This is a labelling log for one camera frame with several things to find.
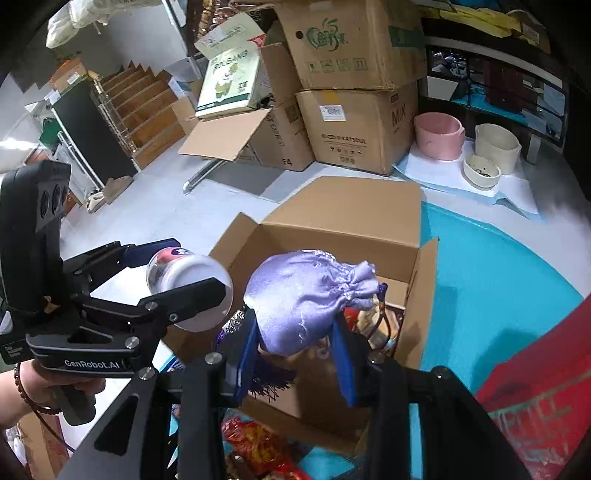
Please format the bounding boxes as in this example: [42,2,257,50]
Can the wooden stairs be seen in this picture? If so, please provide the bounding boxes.
[99,62,185,169]

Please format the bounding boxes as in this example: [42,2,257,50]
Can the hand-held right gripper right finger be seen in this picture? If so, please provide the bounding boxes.
[330,314,532,480]

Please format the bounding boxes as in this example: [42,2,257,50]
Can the white sack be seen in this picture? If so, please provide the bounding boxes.
[46,0,109,49]

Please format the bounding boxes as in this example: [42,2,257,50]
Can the large cream bowl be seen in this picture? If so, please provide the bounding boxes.
[475,123,522,175]

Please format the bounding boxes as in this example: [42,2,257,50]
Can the metal tube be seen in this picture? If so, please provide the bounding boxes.
[182,159,220,195]

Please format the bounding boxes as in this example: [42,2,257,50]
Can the black cabinet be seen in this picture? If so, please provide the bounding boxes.
[418,0,591,153]

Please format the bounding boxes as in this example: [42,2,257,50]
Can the black cable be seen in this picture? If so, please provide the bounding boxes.
[34,408,77,455]

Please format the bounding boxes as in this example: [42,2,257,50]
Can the purple satin pouch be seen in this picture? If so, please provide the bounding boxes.
[244,249,389,356]

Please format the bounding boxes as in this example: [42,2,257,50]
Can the black board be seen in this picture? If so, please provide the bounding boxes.
[39,83,139,195]

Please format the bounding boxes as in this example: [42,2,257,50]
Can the brown snack packet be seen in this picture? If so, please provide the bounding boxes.
[358,300,407,361]

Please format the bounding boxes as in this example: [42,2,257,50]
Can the brown bead bracelet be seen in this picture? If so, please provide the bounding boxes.
[14,362,63,415]

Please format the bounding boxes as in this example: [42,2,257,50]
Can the large green print cardboard box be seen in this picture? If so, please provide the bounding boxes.
[274,0,428,90]

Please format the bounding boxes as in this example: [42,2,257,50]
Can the white labelled box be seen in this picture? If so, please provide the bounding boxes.
[194,11,266,61]

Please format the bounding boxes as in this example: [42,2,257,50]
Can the person's left forearm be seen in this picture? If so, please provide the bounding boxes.
[0,369,29,435]

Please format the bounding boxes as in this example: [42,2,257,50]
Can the small cream bowl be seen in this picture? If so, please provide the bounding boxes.
[462,154,502,190]

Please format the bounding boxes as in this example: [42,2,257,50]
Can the red gift bag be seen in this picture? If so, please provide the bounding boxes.
[475,300,591,480]

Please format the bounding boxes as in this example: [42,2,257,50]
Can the person's left hand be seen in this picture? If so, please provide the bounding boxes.
[21,360,106,409]

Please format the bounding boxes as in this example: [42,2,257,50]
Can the green printed box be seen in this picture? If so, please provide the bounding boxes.
[195,46,262,118]

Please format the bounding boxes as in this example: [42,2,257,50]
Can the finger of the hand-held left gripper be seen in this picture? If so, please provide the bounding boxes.
[62,237,181,297]
[79,277,227,334]

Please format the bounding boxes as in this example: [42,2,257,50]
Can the purple tassel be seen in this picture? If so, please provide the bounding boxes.
[212,307,296,407]

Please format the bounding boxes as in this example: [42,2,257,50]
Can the teal foam mat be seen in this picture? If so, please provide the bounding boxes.
[171,203,591,480]

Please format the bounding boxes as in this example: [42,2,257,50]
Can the pink drink cup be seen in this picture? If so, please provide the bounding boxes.
[145,248,234,332]

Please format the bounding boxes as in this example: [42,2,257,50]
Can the white floor pad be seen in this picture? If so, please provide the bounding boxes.
[392,138,541,217]

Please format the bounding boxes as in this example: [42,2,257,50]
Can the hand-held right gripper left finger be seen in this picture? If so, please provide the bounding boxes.
[58,318,259,480]

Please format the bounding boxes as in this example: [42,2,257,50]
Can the red candy packet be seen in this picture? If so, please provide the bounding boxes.
[221,418,310,480]

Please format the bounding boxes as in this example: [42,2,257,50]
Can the beige cardboard pad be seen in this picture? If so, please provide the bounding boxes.
[85,176,134,213]

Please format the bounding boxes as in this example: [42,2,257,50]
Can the cardboard box with open flap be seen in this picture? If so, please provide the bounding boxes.
[178,44,317,171]

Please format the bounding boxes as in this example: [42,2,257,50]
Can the pink bowl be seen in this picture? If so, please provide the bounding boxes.
[413,112,465,161]

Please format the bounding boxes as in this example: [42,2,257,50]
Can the yellow cloth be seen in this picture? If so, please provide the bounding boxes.
[420,0,522,38]

